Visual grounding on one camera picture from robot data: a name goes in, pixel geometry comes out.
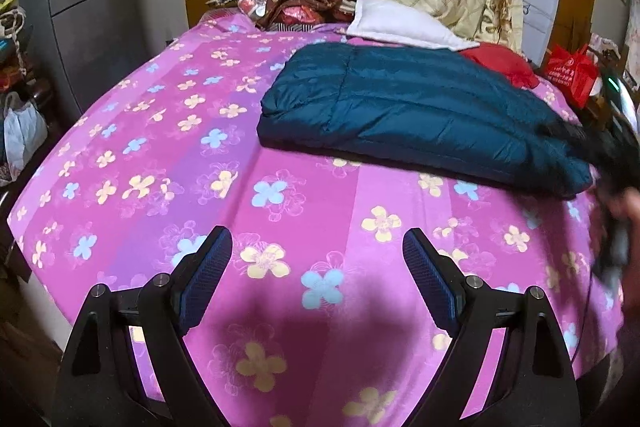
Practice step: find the teal puffer jacket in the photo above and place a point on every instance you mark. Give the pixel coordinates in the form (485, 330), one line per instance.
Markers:
(400, 107)

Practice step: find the pink floral bed sheet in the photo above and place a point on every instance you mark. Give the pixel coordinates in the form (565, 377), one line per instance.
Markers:
(150, 132)

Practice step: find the red cloth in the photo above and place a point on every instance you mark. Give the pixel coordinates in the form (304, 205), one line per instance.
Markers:
(500, 64)

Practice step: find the white plastic bag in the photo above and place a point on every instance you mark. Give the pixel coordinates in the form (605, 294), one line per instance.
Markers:
(22, 132)

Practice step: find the red snack packet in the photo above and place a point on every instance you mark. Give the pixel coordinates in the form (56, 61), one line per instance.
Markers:
(295, 14)

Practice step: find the red shopping bag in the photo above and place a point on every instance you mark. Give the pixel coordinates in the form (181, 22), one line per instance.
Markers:
(570, 74)

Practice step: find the white pillow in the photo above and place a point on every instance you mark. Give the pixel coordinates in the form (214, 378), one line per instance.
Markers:
(395, 19)

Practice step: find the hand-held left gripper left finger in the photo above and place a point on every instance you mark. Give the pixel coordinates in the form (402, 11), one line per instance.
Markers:
(205, 277)

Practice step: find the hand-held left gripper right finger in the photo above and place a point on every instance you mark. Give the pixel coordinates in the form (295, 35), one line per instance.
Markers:
(432, 277)

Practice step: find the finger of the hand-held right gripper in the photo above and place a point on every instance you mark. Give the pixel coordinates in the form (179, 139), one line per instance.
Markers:
(575, 139)

